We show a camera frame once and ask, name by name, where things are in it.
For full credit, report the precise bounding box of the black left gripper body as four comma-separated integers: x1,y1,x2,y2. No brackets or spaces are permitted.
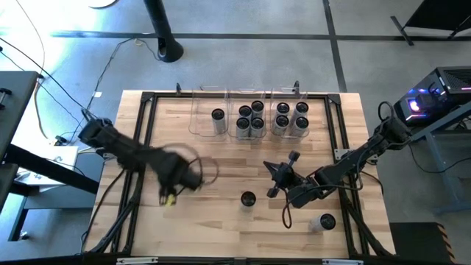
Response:
156,149,203,191

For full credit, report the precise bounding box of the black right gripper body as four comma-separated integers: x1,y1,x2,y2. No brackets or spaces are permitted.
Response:
267,150,308,198

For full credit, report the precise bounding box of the clear plastic bin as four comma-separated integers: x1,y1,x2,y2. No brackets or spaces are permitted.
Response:
188,86,230,143
269,86,309,143
227,87,269,143

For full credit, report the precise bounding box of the white paper sheet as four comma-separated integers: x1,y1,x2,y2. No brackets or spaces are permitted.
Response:
16,145,80,187

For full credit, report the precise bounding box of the black floor stand pole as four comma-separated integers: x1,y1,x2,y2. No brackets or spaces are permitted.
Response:
143,0,185,63

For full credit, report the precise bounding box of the black box with yellow stripes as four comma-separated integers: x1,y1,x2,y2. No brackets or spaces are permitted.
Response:
389,222,457,264

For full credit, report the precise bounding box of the grey metal stand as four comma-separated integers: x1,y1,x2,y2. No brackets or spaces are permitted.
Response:
410,105,471,216

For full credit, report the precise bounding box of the black side table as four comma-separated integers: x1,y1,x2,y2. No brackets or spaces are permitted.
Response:
0,71,101,242

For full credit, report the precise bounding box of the black computer with RGB lights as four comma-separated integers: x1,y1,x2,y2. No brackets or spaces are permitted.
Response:
393,66,471,128

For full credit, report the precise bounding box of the black folding stand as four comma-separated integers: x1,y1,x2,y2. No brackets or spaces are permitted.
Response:
389,0,471,47

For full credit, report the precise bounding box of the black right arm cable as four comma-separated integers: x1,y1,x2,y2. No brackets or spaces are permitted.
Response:
281,182,364,229

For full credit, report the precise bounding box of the white bracket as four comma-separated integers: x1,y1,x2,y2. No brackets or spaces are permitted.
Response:
116,256,159,265
322,258,364,265

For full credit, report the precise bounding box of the black aluminium table frame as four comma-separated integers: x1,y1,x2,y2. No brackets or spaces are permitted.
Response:
82,82,394,258

